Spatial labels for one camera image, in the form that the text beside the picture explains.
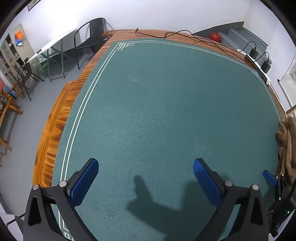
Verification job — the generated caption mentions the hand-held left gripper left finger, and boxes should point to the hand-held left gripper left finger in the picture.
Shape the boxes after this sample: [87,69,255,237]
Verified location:
[23,158,99,241]

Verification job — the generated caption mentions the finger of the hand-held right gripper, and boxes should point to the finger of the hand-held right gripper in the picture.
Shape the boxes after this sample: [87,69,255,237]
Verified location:
[263,170,288,201]

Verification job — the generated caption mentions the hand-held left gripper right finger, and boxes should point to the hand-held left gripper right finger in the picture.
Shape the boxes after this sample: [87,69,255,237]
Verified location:
[193,158,270,241]

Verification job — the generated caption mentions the brown fleece sweater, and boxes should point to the brown fleece sweater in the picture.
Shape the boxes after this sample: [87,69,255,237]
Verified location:
[276,116,296,186]

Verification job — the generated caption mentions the green table mat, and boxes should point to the green table mat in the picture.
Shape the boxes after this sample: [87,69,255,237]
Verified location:
[51,40,281,241]

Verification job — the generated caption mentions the scroll painting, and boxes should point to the scroll painting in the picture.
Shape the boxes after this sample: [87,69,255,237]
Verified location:
[277,66,296,114]

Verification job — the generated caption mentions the wooden bench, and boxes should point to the wooden bench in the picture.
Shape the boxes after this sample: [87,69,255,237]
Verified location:
[0,85,24,151]

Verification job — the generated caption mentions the white power strip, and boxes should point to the white power strip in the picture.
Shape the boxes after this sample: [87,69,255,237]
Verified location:
[238,49,272,86]

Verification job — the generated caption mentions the slim black chair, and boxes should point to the slim black chair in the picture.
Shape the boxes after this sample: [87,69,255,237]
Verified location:
[17,57,45,102]

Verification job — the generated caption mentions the grey stairs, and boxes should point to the grey stairs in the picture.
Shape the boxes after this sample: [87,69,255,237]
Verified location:
[192,21,269,56]

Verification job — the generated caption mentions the grey storage cabinet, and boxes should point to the grey storage cabinet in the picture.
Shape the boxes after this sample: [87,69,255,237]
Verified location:
[0,23,33,84]

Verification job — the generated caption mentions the black metal chair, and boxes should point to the black metal chair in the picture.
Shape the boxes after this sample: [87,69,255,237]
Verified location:
[73,18,110,70]

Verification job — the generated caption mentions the long black cable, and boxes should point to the long black cable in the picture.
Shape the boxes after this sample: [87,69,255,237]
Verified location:
[135,28,241,52]

